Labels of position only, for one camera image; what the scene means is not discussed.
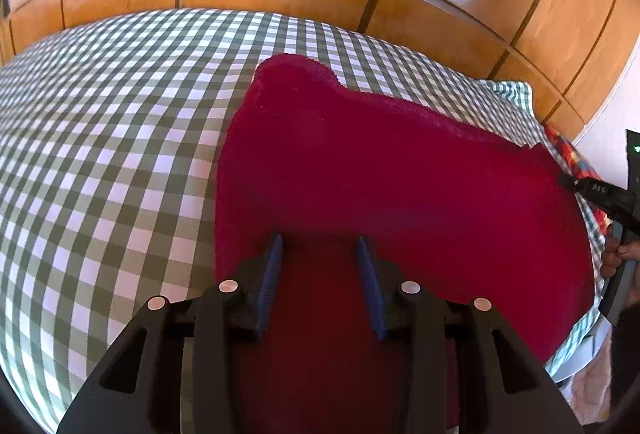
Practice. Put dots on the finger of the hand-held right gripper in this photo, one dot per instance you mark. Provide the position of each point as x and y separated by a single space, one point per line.
600 194

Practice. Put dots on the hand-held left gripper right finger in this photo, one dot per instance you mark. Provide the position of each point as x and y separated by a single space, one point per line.
372 289

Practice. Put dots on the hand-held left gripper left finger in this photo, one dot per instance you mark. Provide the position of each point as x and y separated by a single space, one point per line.
267 289

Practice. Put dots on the red fleece garment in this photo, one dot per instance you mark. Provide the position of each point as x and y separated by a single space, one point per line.
375 163

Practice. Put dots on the person's right hand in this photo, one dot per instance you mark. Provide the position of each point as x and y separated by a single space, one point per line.
609 259

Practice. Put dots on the colourful patterned cloth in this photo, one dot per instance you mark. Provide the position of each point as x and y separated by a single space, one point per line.
570 153

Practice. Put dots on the pale pink cloth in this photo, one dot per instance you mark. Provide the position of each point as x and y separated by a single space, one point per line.
590 379

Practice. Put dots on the green white checkered blanket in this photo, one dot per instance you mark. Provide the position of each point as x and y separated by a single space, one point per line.
100 138

